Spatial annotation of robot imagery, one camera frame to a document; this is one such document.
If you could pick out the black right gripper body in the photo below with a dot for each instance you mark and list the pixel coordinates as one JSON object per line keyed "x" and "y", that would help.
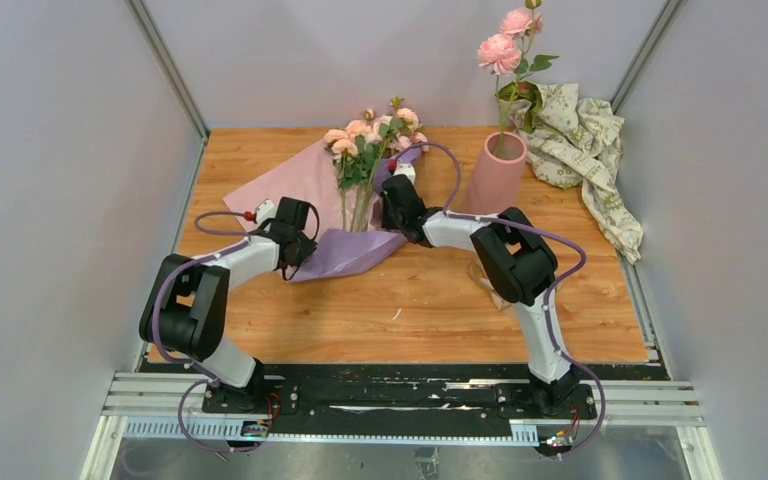
{"x": 391, "y": 219}

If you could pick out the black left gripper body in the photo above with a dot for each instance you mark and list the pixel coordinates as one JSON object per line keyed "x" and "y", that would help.
{"x": 306, "y": 247}

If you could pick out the purple wrapping paper sheet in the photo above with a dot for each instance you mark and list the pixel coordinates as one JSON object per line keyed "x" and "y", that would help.
{"x": 341, "y": 253}

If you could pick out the purple flower bouquet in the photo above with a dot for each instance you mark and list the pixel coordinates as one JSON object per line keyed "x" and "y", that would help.
{"x": 363, "y": 147}

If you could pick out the pink cylindrical vase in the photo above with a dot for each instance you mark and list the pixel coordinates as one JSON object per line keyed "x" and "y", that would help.
{"x": 495, "y": 179}

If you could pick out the beige ribbon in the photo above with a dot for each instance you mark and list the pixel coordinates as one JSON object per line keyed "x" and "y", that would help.
{"x": 478, "y": 276}

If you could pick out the pink wrapping paper sheet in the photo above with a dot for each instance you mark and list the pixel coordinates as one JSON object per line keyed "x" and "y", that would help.
{"x": 308, "y": 175}

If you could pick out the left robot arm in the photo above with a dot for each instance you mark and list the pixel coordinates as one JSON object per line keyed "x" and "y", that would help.
{"x": 185, "y": 313}

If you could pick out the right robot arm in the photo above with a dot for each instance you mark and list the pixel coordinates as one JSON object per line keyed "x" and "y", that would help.
{"x": 520, "y": 267}

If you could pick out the pink rose stem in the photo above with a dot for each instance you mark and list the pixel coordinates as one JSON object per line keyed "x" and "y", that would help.
{"x": 506, "y": 55}

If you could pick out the crumpled green patterned cloth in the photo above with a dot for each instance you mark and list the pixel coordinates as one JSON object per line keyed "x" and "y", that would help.
{"x": 575, "y": 141}

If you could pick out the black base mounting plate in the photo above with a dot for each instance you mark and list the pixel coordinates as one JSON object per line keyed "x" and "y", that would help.
{"x": 396, "y": 400}

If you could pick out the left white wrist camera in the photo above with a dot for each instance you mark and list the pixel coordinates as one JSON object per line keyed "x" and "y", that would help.
{"x": 266, "y": 210}

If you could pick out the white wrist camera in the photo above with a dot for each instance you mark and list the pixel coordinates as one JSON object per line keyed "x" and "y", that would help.
{"x": 266, "y": 210}
{"x": 406, "y": 169}

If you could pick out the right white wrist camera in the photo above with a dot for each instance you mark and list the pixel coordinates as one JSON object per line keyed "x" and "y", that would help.
{"x": 406, "y": 169}

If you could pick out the aluminium rail frame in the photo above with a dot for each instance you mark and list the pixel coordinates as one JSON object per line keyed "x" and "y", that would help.
{"x": 649, "y": 425}

